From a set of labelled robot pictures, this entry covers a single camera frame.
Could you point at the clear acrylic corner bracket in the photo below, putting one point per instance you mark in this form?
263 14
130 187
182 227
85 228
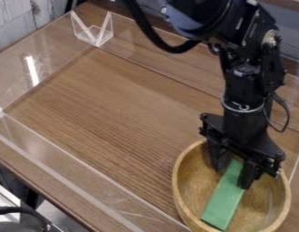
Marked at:
94 35

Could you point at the brown wooden bowl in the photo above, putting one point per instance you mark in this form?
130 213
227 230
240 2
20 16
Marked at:
264 205

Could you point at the black metal mount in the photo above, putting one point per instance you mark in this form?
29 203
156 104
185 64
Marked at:
34 221

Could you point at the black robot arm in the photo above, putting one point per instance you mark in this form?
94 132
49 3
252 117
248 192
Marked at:
241 34

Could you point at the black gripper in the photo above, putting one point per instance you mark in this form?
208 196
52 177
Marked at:
239 132

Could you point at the green rectangular block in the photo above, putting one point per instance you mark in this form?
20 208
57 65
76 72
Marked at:
224 201

